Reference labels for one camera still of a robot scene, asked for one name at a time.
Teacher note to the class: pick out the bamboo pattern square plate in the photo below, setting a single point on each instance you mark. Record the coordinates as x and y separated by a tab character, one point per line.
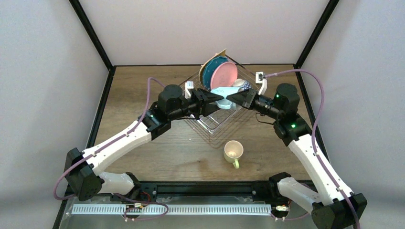
221	53

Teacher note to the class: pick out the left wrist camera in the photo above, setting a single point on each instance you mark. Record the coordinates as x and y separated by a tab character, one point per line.
189	85

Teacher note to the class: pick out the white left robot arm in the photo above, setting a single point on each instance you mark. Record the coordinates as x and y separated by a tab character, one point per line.
84	170

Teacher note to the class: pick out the pale green mug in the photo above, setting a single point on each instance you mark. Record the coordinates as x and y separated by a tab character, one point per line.
233	150

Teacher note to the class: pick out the lime green bowl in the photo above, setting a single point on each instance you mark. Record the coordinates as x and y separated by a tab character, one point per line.
242	84

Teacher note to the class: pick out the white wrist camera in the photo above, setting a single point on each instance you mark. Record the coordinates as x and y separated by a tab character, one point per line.
262	80

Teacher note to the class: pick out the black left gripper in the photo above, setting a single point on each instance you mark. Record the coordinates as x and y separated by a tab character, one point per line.
195	101

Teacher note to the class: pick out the teal polka dot plate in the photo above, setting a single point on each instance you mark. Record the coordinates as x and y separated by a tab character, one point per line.
211	66

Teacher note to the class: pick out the white slotted cable duct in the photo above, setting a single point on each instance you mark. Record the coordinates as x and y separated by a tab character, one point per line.
177	209

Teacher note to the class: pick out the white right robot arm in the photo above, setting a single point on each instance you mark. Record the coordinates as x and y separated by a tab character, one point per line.
299	137

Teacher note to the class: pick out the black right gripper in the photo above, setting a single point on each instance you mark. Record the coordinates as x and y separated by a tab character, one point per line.
251	98

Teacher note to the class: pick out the metal wire dish rack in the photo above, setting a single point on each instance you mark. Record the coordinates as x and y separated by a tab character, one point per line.
227	110

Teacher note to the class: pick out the light blue mug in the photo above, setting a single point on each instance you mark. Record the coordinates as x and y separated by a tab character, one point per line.
226	104

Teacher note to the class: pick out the black aluminium frame rail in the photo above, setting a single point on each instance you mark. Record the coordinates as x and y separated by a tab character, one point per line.
202	188

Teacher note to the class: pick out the pink round plate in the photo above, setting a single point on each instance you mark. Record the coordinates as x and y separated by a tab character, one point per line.
224	75

